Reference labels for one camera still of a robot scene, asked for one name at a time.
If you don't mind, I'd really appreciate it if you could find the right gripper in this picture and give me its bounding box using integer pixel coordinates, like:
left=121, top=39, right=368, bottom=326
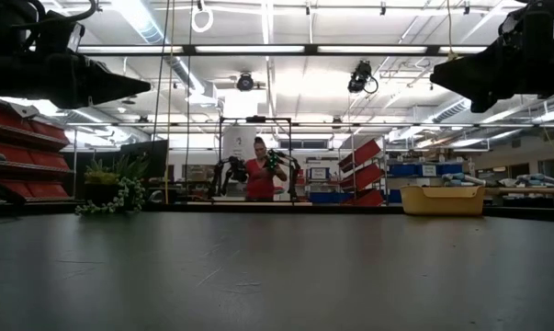
left=430, top=4, right=554, bottom=113

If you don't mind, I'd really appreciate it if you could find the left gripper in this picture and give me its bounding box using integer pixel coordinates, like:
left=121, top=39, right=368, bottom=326
left=23, top=11, right=152, bottom=109

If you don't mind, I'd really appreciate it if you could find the distant black monitor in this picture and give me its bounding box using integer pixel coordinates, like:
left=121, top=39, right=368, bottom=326
left=119, top=139, right=170, bottom=179

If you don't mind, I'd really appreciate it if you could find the potted succulent plant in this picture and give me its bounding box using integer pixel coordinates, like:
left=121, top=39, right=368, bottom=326
left=73, top=154, right=150, bottom=217

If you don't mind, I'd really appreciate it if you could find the large red bin rack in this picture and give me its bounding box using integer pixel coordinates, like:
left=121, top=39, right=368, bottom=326
left=0, top=98, right=75, bottom=206

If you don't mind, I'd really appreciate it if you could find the wooden bench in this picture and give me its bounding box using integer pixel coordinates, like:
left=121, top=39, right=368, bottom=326
left=486, top=186, right=554, bottom=196

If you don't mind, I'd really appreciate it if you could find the yellow plastic bin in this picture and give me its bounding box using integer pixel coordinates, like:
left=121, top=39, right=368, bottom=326
left=400, top=184, right=487, bottom=217

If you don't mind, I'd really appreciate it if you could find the brown cardboard box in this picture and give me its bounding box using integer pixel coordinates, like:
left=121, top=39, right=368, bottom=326
left=184, top=164, right=213, bottom=183

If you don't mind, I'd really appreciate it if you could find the small red bin rack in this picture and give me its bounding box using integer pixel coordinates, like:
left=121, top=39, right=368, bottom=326
left=337, top=139, right=387, bottom=208

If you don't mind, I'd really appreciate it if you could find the overhead LED light bar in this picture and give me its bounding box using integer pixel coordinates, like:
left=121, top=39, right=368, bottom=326
left=76, top=43, right=489, bottom=57

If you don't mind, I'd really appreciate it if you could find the white framed sign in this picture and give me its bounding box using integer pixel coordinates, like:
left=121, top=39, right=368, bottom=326
left=309, top=166, right=332, bottom=182

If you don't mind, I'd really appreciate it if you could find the person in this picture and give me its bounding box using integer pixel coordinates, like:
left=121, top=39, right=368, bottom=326
left=239, top=136, right=289, bottom=202

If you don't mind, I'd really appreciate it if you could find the wide blue storage bin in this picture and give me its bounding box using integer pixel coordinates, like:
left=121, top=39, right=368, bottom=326
left=309, top=191, right=355, bottom=205

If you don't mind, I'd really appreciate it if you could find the black hanging cable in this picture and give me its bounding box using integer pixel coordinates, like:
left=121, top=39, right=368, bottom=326
left=184, top=0, right=193, bottom=155

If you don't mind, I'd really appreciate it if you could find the black ceiling camera with cable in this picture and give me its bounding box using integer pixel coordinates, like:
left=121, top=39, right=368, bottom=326
left=347, top=59, right=379, bottom=96

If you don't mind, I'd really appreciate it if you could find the white hanging cable loop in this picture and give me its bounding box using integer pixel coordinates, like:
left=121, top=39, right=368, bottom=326
left=191, top=0, right=215, bottom=34

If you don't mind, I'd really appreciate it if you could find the distant black metal frame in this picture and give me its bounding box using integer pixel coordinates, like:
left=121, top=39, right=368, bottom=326
left=218, top=116, right=294, bottom=204

